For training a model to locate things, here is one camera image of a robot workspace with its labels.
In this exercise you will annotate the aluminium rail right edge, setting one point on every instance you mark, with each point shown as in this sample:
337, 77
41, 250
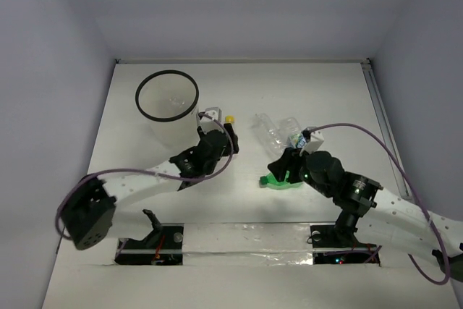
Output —
386, 131

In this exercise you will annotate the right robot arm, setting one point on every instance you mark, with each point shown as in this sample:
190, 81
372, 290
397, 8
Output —
372, 214

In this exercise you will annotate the white bin with black rim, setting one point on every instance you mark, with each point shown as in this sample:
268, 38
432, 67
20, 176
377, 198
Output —
168, 100

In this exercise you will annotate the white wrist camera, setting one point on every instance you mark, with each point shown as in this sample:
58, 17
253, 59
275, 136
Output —
313, 140
208, 119

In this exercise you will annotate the silver tape strip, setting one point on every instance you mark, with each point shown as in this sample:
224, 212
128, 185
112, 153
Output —
236, 244

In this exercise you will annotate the green plastic bottle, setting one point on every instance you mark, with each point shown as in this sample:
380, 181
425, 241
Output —
270, 182

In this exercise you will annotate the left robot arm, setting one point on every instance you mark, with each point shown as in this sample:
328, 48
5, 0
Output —
87, 213

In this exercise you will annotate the clear crushed plastic bottle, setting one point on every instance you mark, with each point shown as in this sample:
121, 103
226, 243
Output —
268, 135

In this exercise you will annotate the green blue label bottle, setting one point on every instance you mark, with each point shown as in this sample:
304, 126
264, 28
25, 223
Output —
291, 133

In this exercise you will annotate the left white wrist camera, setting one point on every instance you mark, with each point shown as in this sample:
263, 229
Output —
208, 119

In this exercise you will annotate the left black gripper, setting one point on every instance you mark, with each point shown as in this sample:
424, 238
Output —
224, 139

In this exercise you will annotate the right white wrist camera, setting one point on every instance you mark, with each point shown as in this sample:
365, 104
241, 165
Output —
313, 140

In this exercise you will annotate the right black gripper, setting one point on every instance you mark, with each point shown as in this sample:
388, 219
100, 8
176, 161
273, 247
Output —
289, 159

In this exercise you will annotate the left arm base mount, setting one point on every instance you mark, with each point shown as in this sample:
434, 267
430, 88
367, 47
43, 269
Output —
162, 246

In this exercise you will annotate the orange cap clear bottle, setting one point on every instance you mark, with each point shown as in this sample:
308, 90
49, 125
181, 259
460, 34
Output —
230, 122

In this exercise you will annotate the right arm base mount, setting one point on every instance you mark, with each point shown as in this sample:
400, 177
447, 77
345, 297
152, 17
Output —
336, 244

